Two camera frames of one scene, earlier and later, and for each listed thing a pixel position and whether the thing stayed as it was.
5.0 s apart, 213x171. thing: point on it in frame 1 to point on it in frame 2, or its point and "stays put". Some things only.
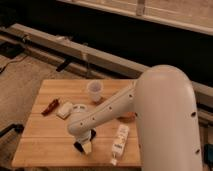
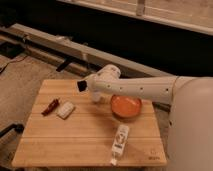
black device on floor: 11,50 stays put
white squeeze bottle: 119,143 stays put
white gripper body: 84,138 to 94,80
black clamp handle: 18,128 stays put
